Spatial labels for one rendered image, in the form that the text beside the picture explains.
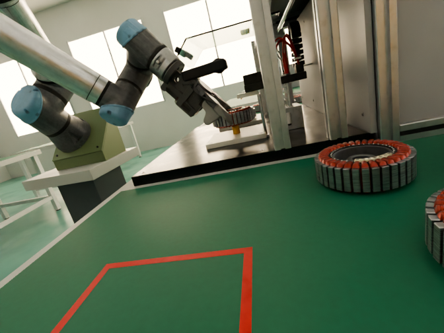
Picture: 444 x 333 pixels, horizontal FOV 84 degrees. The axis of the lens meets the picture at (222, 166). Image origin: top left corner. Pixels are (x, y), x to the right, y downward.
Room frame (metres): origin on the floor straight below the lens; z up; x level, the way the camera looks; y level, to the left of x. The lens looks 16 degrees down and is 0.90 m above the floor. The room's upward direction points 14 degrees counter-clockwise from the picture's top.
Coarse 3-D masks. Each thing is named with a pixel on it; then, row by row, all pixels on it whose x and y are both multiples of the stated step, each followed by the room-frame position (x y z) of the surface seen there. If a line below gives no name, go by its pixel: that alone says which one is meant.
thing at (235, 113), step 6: (234, 108) 0.71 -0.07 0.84; (240, 108) 0.68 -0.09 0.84; (246, 108) 0.63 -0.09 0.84; (252, 108) 0.64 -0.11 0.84; (234, 114) 0.61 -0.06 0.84; (240, 114) 0.61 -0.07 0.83; (246, 114) 0.62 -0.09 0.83; (252, 114) 0.64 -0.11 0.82; (216, 120) 0.64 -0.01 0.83; (222, 120) 0.62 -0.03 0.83; (234, 120) 0.61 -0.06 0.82; (240, 120) 0.62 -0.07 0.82; (246, 120) 0.62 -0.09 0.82; (216, 126) 0.64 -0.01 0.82; (222, 126) 0.62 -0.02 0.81; (228, 126) 0.62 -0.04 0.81
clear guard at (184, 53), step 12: (276, 12) 0.75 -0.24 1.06; (240, 24) 0.78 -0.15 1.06; (252, 24) 0.81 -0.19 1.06; (192, 36) 0.79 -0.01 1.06; (204, 36) 0.81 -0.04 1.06; (216, 36) 0.85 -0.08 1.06; (228, 36) 0.90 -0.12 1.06; (240, 36) 0.95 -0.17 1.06; (180, 48) 0.80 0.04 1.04; (192, 48) 0.90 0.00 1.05; (204, 48) 1.01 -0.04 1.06; (192, 60) 0.97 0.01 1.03
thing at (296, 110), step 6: (288, 108) 0.60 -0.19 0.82; (294, 108) 0.60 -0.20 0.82; (300, 108) 0.60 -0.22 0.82; (294, 114) 0.60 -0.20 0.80; (300, 114) 0.60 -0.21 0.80; (294, 120) 0.60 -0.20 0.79; (300, 120) 0.60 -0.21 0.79; (288, 126) 0.60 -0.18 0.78; (294, 126) 0.60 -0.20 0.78; (300, 126) 0.60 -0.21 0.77
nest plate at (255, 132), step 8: (240, 128) 0.73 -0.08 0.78; (248, 128) 0.69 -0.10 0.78; (256, 128) 0.66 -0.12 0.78; (216, 136) 0.69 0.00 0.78; (224, 136) 0.66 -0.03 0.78; (232, 136) 0.63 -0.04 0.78; (240, 136) 0.61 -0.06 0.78; (248, 136) 0.58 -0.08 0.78; (256, 136) 0.58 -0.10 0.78; (264, 136) 0.58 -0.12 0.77; (208, 144) 0.61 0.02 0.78; (216, 144) 0.60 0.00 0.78; (224, 144) 0.60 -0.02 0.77; (232, 144) 0.59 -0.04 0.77
